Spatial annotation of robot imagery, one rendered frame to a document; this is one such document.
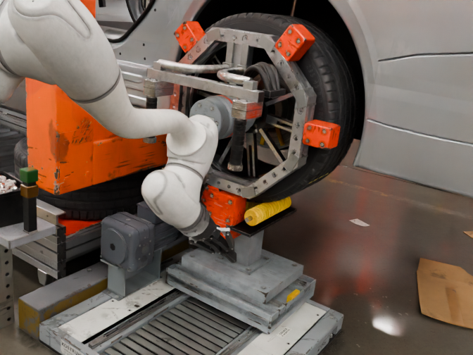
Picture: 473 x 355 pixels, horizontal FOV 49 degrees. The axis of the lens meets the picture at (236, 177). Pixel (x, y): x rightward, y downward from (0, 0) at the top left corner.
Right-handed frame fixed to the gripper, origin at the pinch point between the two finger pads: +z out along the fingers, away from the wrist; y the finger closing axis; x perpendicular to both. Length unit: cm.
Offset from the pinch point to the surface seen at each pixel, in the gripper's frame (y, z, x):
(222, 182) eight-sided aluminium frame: -7.5, 10.1, 33.4
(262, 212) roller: 3.3, 20.3, 24.0
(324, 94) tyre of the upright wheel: 36, -5, 44
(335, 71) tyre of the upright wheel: 40, -4, 54
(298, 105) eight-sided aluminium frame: 28.2, -9.6, 39.3
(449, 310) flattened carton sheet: 52, 119, 13
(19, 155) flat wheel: -97, -4, 66
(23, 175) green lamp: -53, -34, 23
